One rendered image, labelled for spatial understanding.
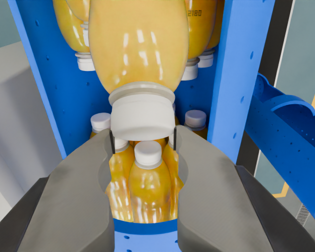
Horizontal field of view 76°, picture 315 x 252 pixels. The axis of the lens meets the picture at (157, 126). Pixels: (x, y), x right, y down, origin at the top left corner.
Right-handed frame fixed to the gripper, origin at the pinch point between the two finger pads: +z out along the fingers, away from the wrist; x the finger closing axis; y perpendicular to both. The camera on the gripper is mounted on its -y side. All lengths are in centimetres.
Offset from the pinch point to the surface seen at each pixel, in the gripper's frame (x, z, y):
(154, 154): 1.0, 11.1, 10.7
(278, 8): 74, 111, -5
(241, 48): 8.0, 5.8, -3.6
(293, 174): 49, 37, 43
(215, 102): 6.3, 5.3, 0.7
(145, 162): -0.3, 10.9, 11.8
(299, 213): 171, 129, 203
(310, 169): 50, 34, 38
